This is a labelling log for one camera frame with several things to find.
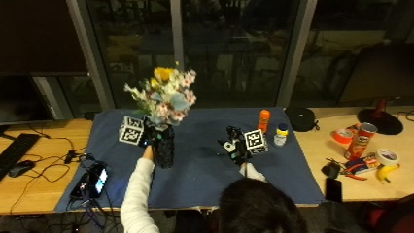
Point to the black keyboard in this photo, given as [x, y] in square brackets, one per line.
[15, 152]

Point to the white tape roll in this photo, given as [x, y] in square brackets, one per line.
[386, 157]

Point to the black computer monitor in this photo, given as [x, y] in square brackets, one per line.
[21, 97]

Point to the black textured vase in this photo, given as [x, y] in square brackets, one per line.
[165, 152]

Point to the red chair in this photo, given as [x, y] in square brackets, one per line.
[390, 214]

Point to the black cap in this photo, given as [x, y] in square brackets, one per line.
[301, 119]

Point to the orange tape roll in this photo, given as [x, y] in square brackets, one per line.
[342, 136]

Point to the black round lamp base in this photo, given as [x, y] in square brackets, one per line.
[380, 120]

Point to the right glove white marker cube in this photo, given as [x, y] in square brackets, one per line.
[254, 141]

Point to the blue table cloth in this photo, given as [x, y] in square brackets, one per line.
[203, 181]

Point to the person's right hand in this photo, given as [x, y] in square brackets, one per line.
[234, 152]

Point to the glove white marker cube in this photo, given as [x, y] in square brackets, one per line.
[254, 141]
[131, 130]

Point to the small clear bottle blue cap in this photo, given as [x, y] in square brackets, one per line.
[281, 135]

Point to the red chip can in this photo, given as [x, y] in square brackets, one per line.
[360, 141]

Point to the small black clip device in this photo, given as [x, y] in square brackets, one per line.
[330, 169]

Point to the black computer mouse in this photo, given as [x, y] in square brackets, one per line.
[20, 168]

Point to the colourful snack packet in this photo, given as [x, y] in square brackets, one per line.
[361, 163]

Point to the yellow banana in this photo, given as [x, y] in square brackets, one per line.
[386, 173]

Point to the left glove white marker cube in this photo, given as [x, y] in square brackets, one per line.
[131, 130]

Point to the phone with lit screen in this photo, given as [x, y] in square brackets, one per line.
[99, 181]

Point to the person's left hand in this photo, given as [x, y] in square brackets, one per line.
[152, 136]

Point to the dark monitor back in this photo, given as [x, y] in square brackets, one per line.
[380, 74]

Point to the black smartphone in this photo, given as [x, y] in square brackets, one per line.
[333, 190]

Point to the the person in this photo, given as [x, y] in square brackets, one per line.
[258, 207]

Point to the pastel flower bouquet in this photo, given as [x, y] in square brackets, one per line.
[165, 93]

